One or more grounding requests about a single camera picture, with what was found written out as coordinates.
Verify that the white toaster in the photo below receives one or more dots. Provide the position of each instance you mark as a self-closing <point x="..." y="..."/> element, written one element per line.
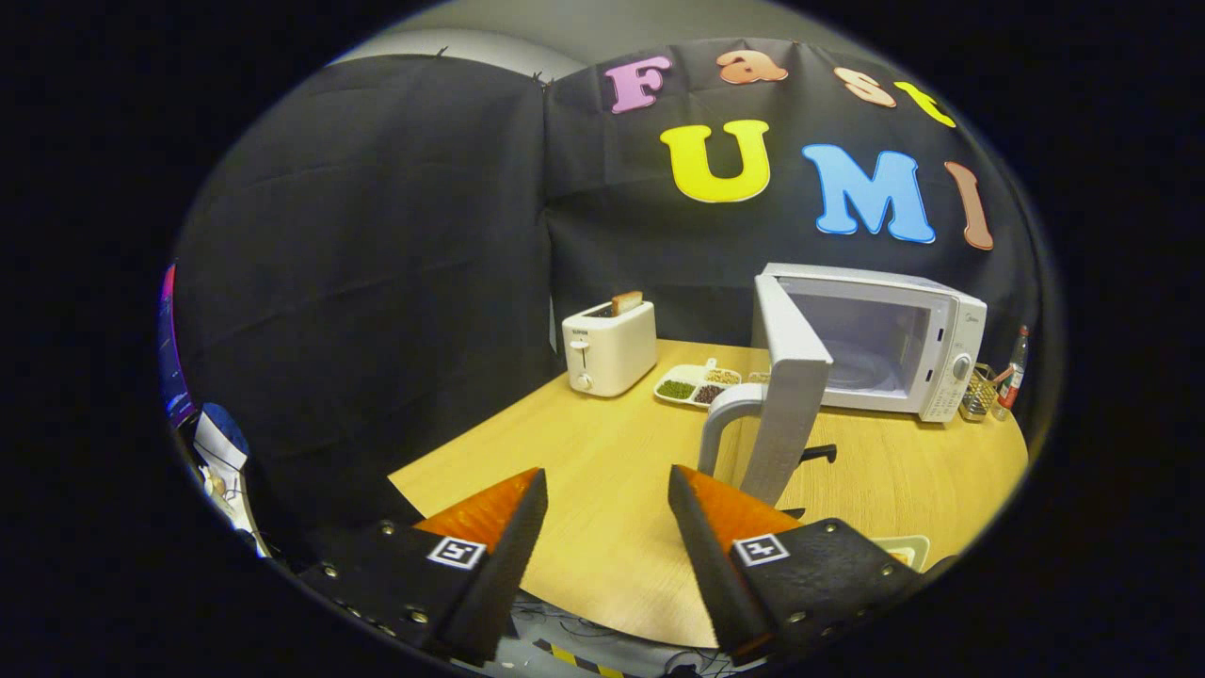
<point x="612" y="353"/>

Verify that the divided tray of beans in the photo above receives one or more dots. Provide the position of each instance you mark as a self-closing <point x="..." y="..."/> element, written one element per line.
<point x="687" y="386"/>

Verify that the pale food tray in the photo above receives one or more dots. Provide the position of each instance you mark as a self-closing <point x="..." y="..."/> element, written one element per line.
<point x="908" y="548"/>

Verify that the clear bottle red label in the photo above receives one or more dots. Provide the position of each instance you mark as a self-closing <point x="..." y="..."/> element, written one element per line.
<point x="1012" y="377"/>

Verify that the toast slice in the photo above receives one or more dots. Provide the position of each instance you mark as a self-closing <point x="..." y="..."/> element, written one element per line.
<point x="627" y="303"/>

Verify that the black backdrop cloth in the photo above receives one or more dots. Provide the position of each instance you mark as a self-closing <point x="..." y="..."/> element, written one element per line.
<point x="377" y="282"/>

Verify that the glass turntable plate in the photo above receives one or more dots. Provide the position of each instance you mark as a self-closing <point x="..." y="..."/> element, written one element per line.
<point x="861" y="372"/>

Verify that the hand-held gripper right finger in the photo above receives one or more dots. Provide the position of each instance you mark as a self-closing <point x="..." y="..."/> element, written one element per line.
<point x="715" y="565"/>

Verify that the white and blue object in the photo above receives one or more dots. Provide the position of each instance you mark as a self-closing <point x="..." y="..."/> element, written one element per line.
<point x="221" y="438"/>

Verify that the white microwave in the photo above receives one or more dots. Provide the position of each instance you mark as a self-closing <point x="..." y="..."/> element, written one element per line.
<point x="795" y="395"/>

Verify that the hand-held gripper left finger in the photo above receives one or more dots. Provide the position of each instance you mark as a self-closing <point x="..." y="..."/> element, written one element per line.
<point x="504" y="565"/>

